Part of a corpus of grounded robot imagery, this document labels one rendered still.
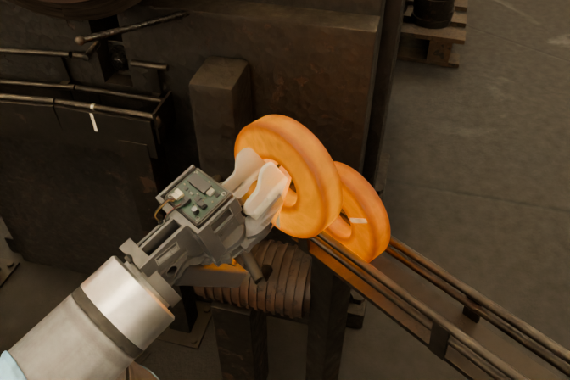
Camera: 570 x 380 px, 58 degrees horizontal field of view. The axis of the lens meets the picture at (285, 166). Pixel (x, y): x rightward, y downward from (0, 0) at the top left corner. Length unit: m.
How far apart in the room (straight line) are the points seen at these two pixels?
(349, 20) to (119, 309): 0.57
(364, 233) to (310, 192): 0.15
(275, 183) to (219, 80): 0.31
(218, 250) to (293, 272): 0.38
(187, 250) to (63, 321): 0.13
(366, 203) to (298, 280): 0.27
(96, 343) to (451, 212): 1.44
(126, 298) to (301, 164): 0.22
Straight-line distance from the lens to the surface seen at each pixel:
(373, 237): 0.69
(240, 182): 0.59
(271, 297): 0.91
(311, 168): 0.55
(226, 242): 0.55
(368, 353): 1.43
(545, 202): 1.95
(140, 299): 0.51
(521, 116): 2.33
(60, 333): 0.52
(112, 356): 0.52
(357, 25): 0.85
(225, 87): 0.83
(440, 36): 2.50
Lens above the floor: 1.25
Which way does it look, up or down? 42 degrees down
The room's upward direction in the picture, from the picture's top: straight up
